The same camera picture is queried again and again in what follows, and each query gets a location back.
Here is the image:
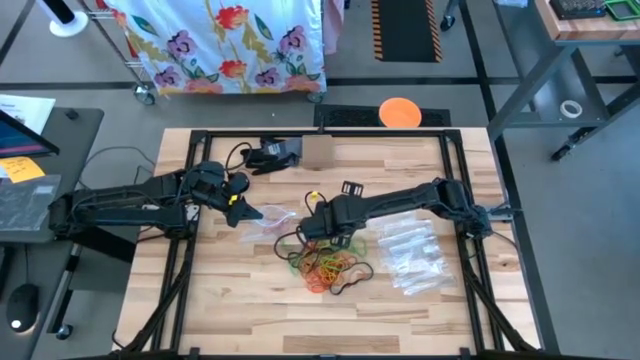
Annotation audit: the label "floral print curtain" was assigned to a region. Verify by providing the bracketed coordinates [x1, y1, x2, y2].
[99, 0, 327, 96]

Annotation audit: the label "black computer mouse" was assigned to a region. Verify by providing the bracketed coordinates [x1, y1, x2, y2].
[5, 283, 40, 334]

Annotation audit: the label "white round pedestal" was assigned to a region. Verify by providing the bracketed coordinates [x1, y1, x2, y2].
[37, 0, 90, 39]

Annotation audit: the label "brown cardboard box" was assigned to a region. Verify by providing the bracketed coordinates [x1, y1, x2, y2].
[301, 134, 335, 171]

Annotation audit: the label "black keyboard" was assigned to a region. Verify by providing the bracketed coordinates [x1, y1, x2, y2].
[548, 0, 609, 21]

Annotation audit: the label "white tape roll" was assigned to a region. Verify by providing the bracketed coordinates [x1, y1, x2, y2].
[559, 99, 584, 120]

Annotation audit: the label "computer monitor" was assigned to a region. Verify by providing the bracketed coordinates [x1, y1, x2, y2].
[0, 107, 61, 160]

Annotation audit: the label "black work gloves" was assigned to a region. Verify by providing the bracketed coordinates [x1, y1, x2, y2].
[244, 137, 304, 176]

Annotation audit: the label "yellow rubber band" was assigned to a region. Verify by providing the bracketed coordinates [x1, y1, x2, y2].
[319, 252, 357, 274]

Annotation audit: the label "dark grey desk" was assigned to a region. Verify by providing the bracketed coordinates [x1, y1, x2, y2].
[0, 106, 141, 342]

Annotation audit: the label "wooden top workbench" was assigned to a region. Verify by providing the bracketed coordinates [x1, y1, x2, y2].
[487, 0, 640, 161]

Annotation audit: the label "grey cart leg with caster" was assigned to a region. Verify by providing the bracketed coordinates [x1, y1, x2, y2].
[439, 0, 462, 32]

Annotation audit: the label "orange bowl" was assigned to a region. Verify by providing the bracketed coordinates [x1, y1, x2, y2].
[378, 97, 423, 129]

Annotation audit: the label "hazard striped floor mat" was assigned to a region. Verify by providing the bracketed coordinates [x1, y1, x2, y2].
[372, 0, 444, 64]

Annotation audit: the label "wide black rubber band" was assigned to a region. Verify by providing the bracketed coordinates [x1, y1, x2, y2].
[329, 259, 375, 296]
[273, 227, 312, 262]

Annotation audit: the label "floral fabric backdrop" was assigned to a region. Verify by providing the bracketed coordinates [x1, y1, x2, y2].
[79, 0, 326, 106]

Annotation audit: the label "grey plastic bag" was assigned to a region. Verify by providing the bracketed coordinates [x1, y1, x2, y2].
[0, 174, 62, 232]

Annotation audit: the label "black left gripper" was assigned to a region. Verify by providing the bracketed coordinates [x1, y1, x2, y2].
[192, 160, 265, 229]

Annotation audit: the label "yellow sticky note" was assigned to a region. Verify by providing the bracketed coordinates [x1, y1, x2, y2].
[0, 156, 46, 185]

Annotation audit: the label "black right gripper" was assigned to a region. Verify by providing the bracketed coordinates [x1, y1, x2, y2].
[301, 180, 369, 250]

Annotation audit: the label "pale pink cloth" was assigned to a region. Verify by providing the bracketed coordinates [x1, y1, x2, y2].
[323, 0, 346, 55]

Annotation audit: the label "white paper sheet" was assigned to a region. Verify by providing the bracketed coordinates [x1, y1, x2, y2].
[0, 93, 56, 135]

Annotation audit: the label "orange rubber band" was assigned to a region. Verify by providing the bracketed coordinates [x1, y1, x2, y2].
[304, 272, 341, 295]
[329, 264, 359, 286]

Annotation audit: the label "green tray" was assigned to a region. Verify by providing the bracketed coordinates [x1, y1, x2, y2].
[603, 0, 640, 22]

